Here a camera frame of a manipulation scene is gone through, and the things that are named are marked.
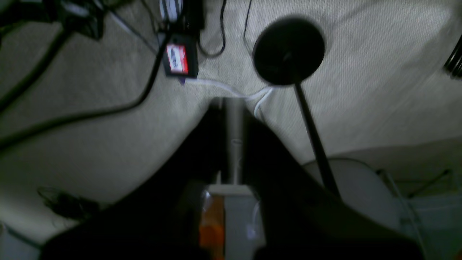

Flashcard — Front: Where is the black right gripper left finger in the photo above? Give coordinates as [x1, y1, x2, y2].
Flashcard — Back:
[40, 107, 226, 260]

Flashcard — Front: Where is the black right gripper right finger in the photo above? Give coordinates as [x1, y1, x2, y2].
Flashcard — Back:
[241, 111, 423, 260]

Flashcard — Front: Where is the black box red label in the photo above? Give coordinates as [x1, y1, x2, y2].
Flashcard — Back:
[162, 34, 199, 78]

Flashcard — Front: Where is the black round lamp base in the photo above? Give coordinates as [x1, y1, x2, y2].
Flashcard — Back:
[252, 16, 340, 198]

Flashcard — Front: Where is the thick black cable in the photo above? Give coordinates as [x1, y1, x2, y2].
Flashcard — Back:
[0, 34, 172, 148]

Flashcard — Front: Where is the white cable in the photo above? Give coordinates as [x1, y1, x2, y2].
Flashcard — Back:
[179, 78, 275, 121]

